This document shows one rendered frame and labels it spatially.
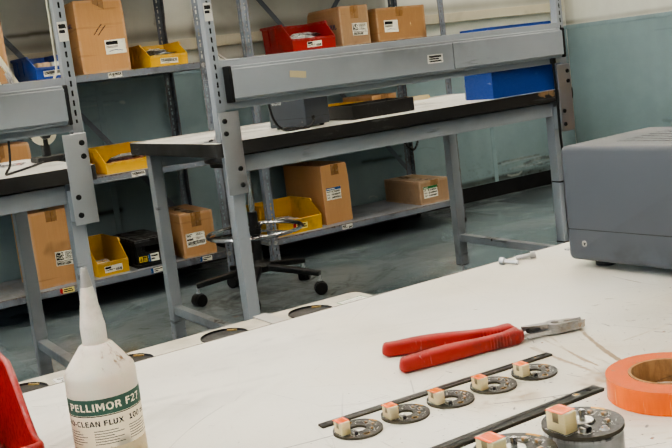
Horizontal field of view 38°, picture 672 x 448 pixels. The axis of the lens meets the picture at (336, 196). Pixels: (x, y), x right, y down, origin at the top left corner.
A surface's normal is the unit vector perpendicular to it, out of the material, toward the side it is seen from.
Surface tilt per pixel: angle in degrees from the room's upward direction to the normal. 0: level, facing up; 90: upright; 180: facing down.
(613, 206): 90
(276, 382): 0
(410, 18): 92
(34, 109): 90
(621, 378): 3
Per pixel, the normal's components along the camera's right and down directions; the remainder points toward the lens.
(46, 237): 0.55, 0.05
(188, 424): -0.12, -0.98
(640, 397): -0.69, 0.18
